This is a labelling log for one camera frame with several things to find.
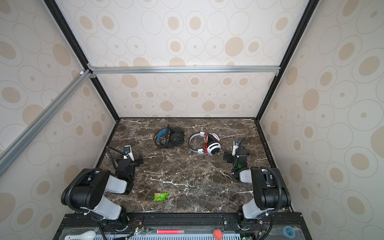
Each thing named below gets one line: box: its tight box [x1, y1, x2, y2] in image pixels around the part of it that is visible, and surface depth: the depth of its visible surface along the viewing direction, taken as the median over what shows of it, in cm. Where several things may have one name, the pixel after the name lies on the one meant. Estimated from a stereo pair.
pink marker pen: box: [157, 229, 185, 235], surface depth 72 cm
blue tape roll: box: [282, 225, 296, 238], surface depth 72 cm
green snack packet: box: [154, 192, 170, 202], surface depth 81 cm
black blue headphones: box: [153, 124, 185, 149], surface depth 104 cm
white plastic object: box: [64, 230, 96, 240], surface depth 71 cm
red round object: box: [213, 229, 223, 240], surface depth 70 cm
